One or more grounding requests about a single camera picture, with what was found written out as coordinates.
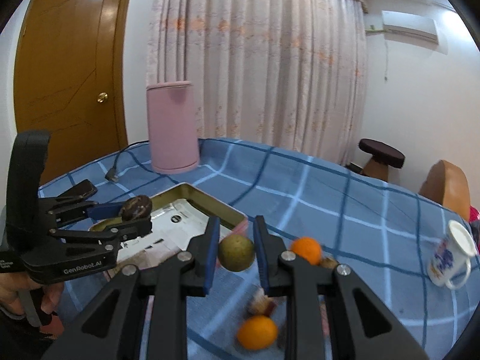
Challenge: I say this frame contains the dark brown water chestnut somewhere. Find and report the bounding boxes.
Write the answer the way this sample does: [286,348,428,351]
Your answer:
[119,195,153,222]

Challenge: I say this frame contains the orange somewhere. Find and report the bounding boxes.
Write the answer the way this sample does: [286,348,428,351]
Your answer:
[289,236,322,266]
[236,315,278,351]

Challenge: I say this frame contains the orange front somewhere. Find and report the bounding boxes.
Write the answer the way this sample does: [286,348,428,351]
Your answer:
[236,315,278,351]

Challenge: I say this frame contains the purple cut yam piece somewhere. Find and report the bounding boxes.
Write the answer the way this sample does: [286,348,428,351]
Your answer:
[247,287,278,317]

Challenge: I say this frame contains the green round fruit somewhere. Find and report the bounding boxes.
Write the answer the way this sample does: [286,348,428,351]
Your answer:
[218,234,255,272]

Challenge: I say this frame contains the left hand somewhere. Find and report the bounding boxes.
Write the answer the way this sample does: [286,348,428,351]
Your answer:
[1,272,64,320]

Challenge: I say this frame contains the black smartphone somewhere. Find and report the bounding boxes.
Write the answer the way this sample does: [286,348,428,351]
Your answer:
[59,179,98,199]

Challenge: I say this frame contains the printed paper sheet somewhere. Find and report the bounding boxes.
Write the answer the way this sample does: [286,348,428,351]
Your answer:
[117,198,208,269]

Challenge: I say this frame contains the gold pink tin box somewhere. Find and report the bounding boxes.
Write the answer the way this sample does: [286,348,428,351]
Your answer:
[103,183,248,280]

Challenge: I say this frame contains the white cartoon mug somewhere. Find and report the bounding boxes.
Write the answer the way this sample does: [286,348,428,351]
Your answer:
[427,220,478,291]

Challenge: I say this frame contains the brass door knob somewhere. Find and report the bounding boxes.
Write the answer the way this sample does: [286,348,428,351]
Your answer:
[97,92,108,103]

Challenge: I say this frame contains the brown wooden door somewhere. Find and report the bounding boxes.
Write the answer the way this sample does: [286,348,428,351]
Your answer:
[14,0,128,183]

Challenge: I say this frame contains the dark round stool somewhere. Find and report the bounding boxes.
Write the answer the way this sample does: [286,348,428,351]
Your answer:
[358,138,405,182]

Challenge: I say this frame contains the pink floral curtain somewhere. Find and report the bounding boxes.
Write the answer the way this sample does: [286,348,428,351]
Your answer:
[146,0,367,165]

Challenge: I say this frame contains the white air conditioner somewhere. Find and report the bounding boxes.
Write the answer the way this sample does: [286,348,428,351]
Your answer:
[382,10,439,44]

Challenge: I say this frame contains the black cable with plug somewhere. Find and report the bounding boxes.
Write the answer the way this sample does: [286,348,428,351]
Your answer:
[104,140,151,184]

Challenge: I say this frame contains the air conditioner power cord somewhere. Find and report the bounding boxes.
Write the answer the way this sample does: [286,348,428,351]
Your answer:
[382,37,390,82]

